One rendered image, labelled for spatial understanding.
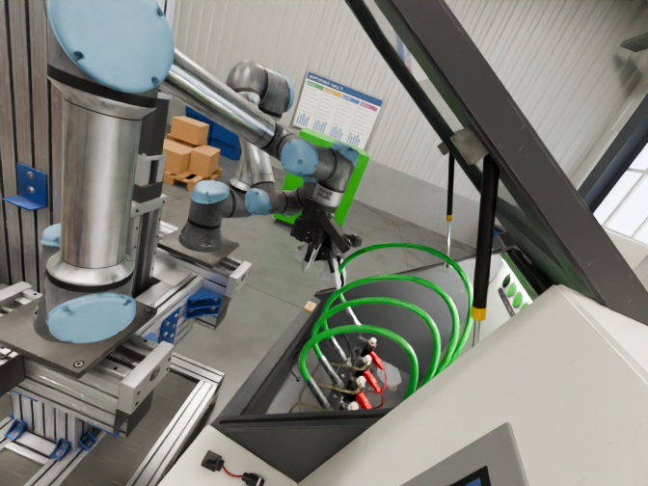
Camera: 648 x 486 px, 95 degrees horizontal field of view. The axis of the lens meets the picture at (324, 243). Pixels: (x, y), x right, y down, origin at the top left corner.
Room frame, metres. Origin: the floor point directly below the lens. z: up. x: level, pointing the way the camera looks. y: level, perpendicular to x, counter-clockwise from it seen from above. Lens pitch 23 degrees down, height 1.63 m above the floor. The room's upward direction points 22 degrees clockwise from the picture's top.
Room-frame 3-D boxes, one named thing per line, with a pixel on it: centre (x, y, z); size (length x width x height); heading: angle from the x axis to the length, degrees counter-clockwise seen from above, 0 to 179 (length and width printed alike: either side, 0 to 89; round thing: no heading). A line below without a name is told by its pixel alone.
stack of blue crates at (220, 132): (6.54, 3.10, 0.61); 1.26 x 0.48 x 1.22; 88
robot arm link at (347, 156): (0.76, 0.04, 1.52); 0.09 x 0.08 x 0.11; 139
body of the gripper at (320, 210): (0.76, 0.04, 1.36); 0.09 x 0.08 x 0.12; 79
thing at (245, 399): (0.75, 0.00, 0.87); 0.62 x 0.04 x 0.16; 169
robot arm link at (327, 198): (0.76, 0.04, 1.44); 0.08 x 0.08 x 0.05
